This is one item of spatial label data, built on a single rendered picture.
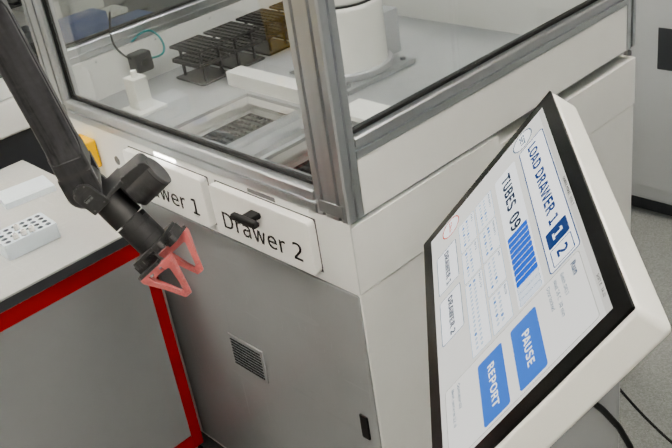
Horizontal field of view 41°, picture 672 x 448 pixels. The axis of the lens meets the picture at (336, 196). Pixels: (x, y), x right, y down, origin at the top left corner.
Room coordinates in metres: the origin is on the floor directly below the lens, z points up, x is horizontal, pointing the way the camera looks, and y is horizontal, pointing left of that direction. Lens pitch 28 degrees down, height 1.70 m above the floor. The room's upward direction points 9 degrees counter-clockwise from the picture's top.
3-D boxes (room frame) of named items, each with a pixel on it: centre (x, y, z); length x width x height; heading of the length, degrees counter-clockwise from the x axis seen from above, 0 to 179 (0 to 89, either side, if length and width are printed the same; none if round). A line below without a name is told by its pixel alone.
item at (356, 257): (2.01, -0.04, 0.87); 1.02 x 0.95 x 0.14; 41
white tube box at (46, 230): (1.77, 0.70, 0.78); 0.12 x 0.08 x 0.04; 128
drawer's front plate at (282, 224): (1.48, 0.15, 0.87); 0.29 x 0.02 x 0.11; 41
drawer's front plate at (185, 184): (1.72, 0.35, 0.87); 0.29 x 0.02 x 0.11; 41
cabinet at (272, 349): (2.00, -0.05, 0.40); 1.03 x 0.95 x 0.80; 41
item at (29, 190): (2.03, 0.76, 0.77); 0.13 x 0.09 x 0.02; 122
